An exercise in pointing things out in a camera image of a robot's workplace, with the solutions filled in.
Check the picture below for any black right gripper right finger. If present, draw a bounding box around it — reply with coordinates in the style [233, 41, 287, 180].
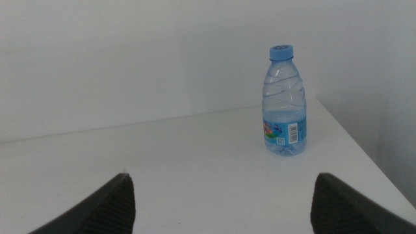
[309, 172, 416, 234]

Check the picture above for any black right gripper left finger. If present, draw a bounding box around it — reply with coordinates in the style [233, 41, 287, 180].
[28, 172, 137, 234]

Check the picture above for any clear water bottle blue cap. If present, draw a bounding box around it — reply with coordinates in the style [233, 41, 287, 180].
[261, 44, 307, 157]

